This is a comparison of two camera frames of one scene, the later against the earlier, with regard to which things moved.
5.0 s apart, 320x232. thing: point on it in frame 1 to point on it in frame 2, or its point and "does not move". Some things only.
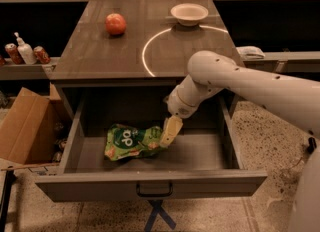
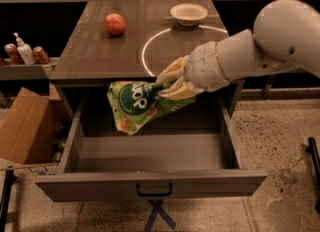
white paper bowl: (189, 14) does not move
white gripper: (176, 106) to (202, 66)
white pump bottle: (26, 51) does not move
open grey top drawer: (206, 160) does not move
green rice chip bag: (124, 142) to (134, 104)
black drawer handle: (138, 190) does not move
